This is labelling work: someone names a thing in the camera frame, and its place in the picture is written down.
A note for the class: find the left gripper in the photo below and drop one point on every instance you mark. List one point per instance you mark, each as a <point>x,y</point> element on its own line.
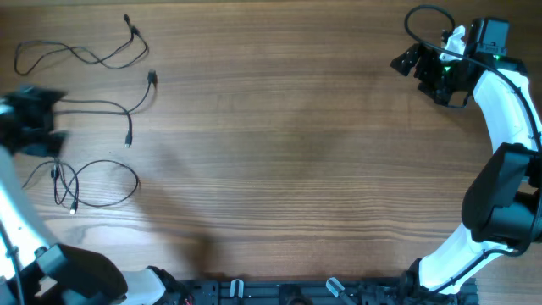
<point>29,107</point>

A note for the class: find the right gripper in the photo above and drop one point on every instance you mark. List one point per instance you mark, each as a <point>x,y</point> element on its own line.
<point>428,58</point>

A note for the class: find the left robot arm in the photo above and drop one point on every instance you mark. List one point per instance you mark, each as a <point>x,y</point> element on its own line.
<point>36,268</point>

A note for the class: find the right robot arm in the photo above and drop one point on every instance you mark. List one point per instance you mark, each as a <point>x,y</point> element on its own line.
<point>501,210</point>

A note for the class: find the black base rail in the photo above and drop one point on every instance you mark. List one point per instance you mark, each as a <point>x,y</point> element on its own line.
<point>377,291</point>

